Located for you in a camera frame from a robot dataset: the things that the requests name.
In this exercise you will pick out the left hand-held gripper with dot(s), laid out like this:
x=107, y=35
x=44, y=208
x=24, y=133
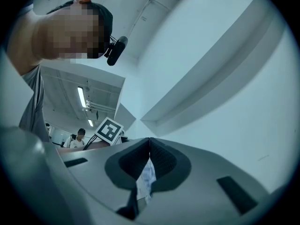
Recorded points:
x=109, y=130

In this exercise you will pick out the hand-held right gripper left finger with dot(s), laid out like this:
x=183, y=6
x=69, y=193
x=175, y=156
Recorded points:
x=98, y=167

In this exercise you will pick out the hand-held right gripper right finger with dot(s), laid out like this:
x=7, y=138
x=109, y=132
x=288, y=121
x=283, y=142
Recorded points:
x=199, y=177

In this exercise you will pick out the blue checked clothes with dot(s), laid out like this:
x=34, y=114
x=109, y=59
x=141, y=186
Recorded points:
x=147, y=177

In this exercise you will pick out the long ceiling lamp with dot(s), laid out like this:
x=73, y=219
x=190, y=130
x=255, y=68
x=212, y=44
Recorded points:
x=81, y=97
x=90, y=122

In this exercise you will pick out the white ceiling pipes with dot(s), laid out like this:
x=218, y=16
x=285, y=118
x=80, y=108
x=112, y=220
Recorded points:
x=100, y=107

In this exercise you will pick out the person's grey t-shirt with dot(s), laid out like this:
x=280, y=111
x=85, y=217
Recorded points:
x=35, y=107

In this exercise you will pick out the person's head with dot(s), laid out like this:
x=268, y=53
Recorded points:
x=58, y=36

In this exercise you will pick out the black head-mounted camera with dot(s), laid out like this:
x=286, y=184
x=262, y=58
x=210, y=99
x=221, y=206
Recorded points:
x=116, y=51

